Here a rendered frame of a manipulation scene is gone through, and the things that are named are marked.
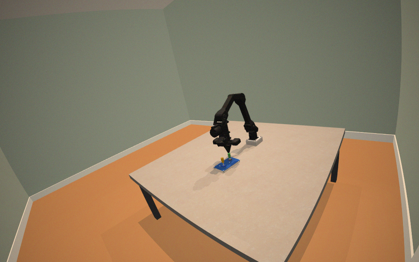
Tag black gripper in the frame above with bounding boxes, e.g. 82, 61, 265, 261
213, 131, 241, 153

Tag blue circuit board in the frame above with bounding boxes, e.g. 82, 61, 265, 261
214, 153, 240, 172

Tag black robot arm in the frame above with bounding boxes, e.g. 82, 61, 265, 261
210, 93, 259, 147

